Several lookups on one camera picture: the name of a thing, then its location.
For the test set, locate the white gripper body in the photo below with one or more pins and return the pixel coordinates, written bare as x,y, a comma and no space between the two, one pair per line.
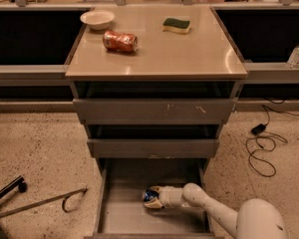
168,196

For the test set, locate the blue pepsi can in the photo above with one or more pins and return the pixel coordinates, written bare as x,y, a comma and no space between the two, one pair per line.
150,196

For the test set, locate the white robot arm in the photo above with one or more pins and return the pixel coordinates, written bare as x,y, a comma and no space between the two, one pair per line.
255,219

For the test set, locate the bottom grey drawer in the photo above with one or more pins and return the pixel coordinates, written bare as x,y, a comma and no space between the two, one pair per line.
121,213

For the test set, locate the grey drawer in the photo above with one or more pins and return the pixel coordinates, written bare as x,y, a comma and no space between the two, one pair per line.
153,148
153,111
121,213

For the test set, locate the middle grey drawer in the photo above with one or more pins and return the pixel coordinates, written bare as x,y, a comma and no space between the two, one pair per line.
153,148

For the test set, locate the top grey drawer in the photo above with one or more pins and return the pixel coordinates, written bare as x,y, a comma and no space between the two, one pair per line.
153,111

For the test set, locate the grey drawer cabinet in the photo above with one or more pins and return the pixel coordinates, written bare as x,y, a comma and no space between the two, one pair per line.
201,65

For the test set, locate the orange soda can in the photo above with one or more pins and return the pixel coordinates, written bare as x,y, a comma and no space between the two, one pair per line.
120,42

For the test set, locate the grey metal rod with hook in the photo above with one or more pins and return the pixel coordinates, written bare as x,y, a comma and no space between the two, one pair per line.
43,202

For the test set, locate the black chair leg with caster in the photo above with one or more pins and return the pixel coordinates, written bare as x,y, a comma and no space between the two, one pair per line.
18,183

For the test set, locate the green yellow sponge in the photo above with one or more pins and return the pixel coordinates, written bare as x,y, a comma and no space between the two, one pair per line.
176,26

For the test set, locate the white bowl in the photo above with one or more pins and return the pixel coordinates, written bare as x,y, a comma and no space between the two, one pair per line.
98,20

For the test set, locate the clear plastic water bottle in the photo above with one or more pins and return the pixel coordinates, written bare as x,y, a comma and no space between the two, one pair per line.
293,58

